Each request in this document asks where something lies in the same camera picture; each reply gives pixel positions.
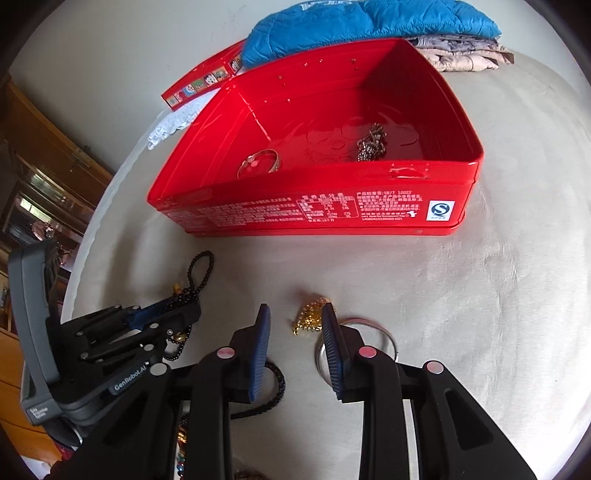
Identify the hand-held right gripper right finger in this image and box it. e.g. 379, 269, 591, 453
321, 302, 539, 480

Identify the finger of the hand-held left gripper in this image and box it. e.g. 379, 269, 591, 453
60, 299, 176, 340
78, 302, 204, 365

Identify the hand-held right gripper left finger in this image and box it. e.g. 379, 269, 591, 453
69, 304, 273, 480

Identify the black bead necklace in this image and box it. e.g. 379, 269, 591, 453
164, 250, 215, 363

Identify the black bead bracelet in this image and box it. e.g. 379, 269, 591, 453
231, 360, 287, 421

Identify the gold ornament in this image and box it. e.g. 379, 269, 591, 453
290, 291, 331, 336

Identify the brown bead bracelet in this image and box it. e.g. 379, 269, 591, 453
174, 413, 191, 480

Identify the large red plastic tray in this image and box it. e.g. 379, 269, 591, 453
147, 38, 485, 238

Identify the thin silver bangle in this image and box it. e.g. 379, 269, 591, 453
315, 315, 399, 386

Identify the silver bangle in box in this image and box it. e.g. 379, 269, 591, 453
237, 148, 282, 180

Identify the wooden cabinet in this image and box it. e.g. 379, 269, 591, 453
0, 74, 116, 296

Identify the white lace cloth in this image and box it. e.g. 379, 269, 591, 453
148, 90, 218, 151

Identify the small red cartoon box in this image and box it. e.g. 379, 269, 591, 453
161, 39, 247, 112

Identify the beige folded jacket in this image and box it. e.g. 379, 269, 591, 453
409, 34, 515, 73

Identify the blue quilted jacket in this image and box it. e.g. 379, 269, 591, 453
241, 0, 503, 70

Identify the silver chain jewelry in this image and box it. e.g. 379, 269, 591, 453
355, 122, 389, 163

